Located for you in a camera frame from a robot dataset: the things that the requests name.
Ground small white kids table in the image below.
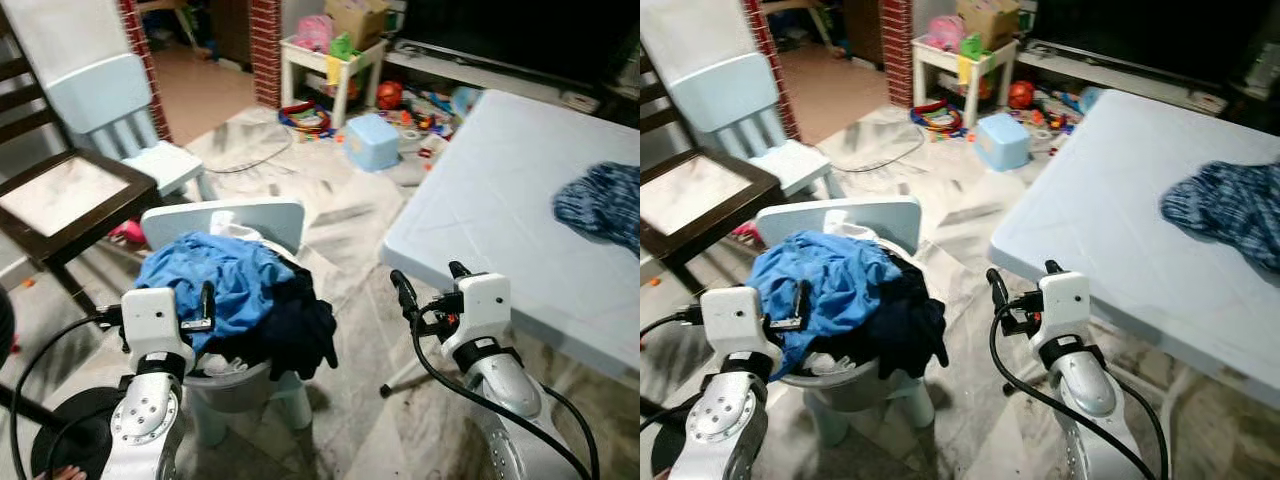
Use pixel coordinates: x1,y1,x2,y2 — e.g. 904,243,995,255
280,35,389,129
910,35,1019,129

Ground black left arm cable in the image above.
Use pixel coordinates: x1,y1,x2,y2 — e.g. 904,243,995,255
640,305,706,436
8,310,126,480

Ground pink toy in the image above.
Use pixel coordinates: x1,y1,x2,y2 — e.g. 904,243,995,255
295,15,336,53
925,15,966,53

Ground light blue shirt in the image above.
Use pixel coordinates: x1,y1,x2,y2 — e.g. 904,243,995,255
135,232,296,356
745,230,906,381

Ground colourful toy hoops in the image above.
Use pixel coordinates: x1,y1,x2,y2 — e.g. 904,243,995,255
278,100,336,136
908,100,966,136

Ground light blue plastic chair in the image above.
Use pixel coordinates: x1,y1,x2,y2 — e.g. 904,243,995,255
640,0,836,201
5,0,211,201

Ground blue checked garment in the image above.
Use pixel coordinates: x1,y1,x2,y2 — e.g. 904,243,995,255
1160,160,1280,276
553,162,641,251

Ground brown cardboard box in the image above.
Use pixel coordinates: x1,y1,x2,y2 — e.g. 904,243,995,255
955,0,1021,46
322,0,391,46

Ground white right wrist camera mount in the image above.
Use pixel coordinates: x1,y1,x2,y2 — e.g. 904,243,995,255
443,273,513,361
1035,272,1093,346

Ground large white folding table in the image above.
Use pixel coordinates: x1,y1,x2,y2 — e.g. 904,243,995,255
380,90,641,398
988,90,1280,411

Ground grey laundry basket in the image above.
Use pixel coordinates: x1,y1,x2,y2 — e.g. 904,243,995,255
180,350,276,413
790,350,901,413

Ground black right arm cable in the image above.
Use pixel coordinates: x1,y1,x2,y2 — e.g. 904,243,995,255
990,300,1171,480
405,300,601,480

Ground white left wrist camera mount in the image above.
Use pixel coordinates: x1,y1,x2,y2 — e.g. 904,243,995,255
122,288,196,373
700,285,781,373

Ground dark wooden chair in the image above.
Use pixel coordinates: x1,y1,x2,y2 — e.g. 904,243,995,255
640,30,786,296
0,10,161,311

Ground black round base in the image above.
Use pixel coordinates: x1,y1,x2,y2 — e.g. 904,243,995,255
30,388,126,480
650,425,701,480

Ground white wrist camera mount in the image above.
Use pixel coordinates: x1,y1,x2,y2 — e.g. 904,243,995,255
122,288,196,373
1035,272,1093,346
443,273,513,361
700,285,781,373

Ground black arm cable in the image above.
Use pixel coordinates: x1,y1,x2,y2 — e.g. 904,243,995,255
405,300,601,480
8,310,126,480
990,300,1171,480
640,305,706,436

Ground black television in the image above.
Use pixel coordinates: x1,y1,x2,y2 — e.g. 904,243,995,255
400,0,641,91
1035,0,1280,101

